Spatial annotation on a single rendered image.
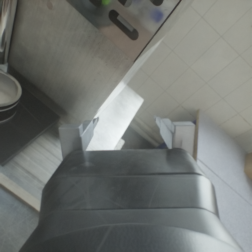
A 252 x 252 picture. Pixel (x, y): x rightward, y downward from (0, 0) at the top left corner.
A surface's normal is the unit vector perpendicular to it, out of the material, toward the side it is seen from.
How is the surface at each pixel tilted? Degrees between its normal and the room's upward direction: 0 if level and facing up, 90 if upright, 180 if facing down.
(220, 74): 90
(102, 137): 0
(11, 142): 0
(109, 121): 0
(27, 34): 90
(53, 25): 90
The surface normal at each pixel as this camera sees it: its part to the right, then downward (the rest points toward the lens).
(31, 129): 0.56, -0.54
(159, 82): -0.34, 0.54
